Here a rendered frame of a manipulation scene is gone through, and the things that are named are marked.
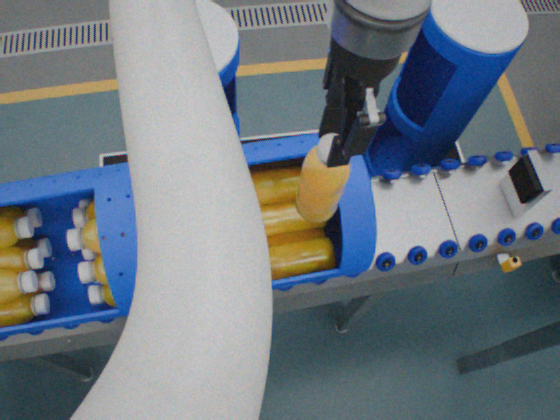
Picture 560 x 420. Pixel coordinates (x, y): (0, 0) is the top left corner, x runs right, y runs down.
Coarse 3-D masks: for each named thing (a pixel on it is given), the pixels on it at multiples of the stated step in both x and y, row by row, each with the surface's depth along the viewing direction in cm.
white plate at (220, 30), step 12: (204, 0) 132; (204, 12) 130; (216, 12) 131; (204, 24) 129; (216, 24) 129; (228, 24) 129; (216, 36) 128; (228, 36) 128; (216, 48) 126; (228, 48) 126; (216, 60) 125; (228, 60) 125
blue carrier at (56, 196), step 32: (256, 160) 93; (352, 160) 94; (0, 192) 90; (32, 192) 89; (64, 192) 89; (96, 192) 89; (128, 192) 89; (352, 192) 92; (64, 224) 110; (96, 224) 86; (128, 224) 87; (352, 224) 92; (64, 256) 111; (128, 256) 87; (352, 256) 95; (64, 288) 109; (128, 288) 89; (32, 320) 101; (64, 320) 92; (96, 320) 96
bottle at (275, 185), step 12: (276, 168) 103; (288, 168) 103; (300, 168) 103; (252, 180) 101; (264, 180) 101; (276, 180) 101; (288, 180) 101; (264, 192) 101; (276, 192) 101; (288, 192) 102; (264, 204) 103
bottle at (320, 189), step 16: (304, 160) 76; (320, 160) 72; (304, 176) 77; (320, 176) 74; (336, 176) 74; (304, 192) 80; (320, 192) 77; (336, 192) 77; (304, 208) 84; (320, 208) 82; (336, 208) 86
